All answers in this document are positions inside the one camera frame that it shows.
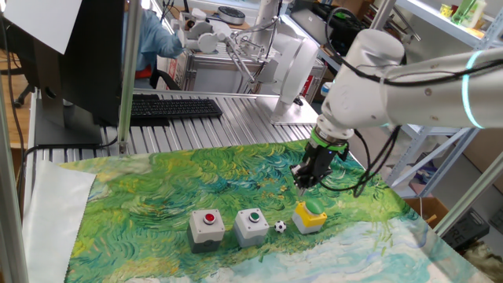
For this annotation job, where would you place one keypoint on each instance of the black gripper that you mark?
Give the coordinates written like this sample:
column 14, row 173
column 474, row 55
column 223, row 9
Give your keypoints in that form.
column 322, row 159

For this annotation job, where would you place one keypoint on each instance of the yellow box green mushroom button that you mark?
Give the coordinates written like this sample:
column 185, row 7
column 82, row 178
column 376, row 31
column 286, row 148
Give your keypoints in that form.
column 308, row 220

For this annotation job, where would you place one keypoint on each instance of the grey box green push button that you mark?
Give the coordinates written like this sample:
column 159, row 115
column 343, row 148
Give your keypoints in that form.
column 249, row 232

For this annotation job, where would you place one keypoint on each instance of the grey box red push button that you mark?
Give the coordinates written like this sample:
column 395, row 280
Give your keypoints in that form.
column 204, row 236

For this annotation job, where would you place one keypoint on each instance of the white bulky robot arm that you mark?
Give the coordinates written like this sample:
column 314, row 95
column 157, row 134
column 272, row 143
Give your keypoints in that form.
column 291, row 67

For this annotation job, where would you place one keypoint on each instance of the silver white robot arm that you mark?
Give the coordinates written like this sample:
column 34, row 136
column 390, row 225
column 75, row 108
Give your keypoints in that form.
column 432, row 94

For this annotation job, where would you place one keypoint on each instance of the small soccer ball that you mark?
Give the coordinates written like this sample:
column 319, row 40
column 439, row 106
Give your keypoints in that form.
column 280, row 226

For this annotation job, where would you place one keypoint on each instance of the cardboard box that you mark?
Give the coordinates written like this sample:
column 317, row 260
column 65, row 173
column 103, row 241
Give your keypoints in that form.
column 416, row 208
column 323, row 88

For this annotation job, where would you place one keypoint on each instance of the painted landscape cloth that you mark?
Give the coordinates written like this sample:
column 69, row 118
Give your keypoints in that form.
column 157, row 196

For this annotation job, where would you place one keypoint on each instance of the black keyboard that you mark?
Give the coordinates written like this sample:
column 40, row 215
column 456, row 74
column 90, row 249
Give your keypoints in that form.
column 173, row 108

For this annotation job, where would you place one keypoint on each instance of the grey laptop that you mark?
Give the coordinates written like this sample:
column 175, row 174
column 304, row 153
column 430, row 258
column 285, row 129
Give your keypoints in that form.
column 310, row 23

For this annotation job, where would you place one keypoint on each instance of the white handheld device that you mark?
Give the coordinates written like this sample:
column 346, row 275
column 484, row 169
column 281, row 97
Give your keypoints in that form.
column 206, row 41

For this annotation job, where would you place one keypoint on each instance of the black plastic crate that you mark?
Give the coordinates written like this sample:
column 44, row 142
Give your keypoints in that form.
column 467, row 232

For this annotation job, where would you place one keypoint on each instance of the black office chair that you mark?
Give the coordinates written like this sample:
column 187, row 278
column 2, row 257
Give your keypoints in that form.
column 161, row 78

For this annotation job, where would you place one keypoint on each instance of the round black device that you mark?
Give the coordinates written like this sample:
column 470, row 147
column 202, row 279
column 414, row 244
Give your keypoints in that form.
column 232, row 13

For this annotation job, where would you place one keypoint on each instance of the beige fuzzy fabric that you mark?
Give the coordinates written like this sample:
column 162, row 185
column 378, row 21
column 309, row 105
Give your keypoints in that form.
column 483, row 263

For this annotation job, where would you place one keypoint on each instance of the person in blue shirt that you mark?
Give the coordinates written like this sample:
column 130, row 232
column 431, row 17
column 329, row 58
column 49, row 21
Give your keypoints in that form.
column 157, row 43

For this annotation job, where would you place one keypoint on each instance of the grey metal shelf rack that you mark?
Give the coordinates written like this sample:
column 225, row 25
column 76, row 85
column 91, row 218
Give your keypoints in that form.
column 440, row 17

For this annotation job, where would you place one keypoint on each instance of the small yellow jar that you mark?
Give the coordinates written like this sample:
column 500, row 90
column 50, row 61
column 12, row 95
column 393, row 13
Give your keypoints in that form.
column 445, row 10

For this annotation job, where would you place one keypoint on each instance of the green bottle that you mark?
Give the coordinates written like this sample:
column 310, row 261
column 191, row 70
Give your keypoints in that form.
column 467, row 12

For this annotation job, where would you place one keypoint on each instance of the black computer monitor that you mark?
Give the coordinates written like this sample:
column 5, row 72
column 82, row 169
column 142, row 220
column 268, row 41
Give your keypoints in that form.
column 90, row 59

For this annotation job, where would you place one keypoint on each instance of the white fabric sheet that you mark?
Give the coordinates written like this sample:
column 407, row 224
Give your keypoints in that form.
column 51, row 220

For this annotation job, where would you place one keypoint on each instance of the white paper sheet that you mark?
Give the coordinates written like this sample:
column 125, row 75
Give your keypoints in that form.
column 43, row 19

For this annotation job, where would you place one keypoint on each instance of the aluminium frame post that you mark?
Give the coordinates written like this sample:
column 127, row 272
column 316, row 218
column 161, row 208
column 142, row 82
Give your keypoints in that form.
column 467, row 196
column 383, row 13
column 9, row 196
column 129, row 78

